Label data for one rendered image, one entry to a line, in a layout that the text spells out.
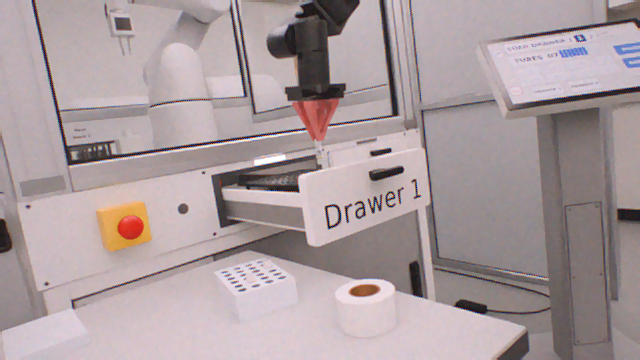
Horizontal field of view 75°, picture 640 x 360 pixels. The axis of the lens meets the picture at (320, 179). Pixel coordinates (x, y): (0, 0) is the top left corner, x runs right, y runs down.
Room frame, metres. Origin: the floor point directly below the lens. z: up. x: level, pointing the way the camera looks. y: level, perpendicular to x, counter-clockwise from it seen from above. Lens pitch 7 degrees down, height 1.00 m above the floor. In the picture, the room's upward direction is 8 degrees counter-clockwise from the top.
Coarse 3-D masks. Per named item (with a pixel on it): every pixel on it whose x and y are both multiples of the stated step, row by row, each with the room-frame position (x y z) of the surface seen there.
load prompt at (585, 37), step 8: (584, 32) 1.40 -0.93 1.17; (592, 32) 1.40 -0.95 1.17; (536, 40) 1.41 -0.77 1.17; (544, 40) 1.40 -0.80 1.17; (552, 40) 1.40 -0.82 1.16; (560, 40) 1.39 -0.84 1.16; (568, 40) 1.39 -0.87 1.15; (576, 40) 1.38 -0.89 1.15; (584, 40) 1.38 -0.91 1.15; (592, 40) 1.37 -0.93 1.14; (600, 40) 1.37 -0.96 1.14; (504, 48) 1.41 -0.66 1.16; (512, 48) 1.40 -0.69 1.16; (520, 48) 1.40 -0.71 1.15; (528, 48) 1.39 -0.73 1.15; (536, 48) 1.39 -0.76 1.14; (544, 48) 1.38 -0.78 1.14
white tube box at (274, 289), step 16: (224, 272) 0.62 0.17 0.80; (240, 272) 0.61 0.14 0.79; (256, 272) 0.60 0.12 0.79; (272, 272) 0.58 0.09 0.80; (224, 288) 0.57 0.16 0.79; (240, 288) 0.54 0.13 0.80; (256, 288) 0.53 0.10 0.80; (272, 288) 0.53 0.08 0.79; (288, 288) 0.54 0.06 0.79; (240, 304) 0.51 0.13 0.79; (256, 304) 0.52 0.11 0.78; (272, 304) 0.53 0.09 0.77; (288, 304) 0.54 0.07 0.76; (240, 320) 0.51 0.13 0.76
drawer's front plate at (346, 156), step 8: (368, 144) 1.12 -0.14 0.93; (376, 144) 1.13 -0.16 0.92; (384, 144) 1.15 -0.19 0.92; (392, 144) 1.17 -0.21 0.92; (400, 144) 1.19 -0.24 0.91; (336, 152) 1.04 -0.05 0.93; (344, 152) 1.06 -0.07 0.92; (352, 152) 1.07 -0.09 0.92; (360, 152) 1.09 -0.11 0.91; (368, 152) 1.11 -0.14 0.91; (392, 152) 1.17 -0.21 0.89; (336, 160) 1.04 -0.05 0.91; (344, 160) 1.05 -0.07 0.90; (352, 160) 1.07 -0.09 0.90
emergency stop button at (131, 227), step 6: (132, 216) 0.68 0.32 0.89; (120, 222) 0.67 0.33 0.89; (126, 222) 0.67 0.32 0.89; (132, 222) 0.68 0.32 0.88; (138, 222) 0.68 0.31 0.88; (120, 228) 0.67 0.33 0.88; (126, 228) 0.67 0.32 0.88; (132, 228) 0.67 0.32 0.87; (138, 228) 0.68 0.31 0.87; (120, 234) 0.67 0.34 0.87; (126, 234) 0.67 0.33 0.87; (132, 234) 0.67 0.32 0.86; (138, 234) 0.68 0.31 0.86
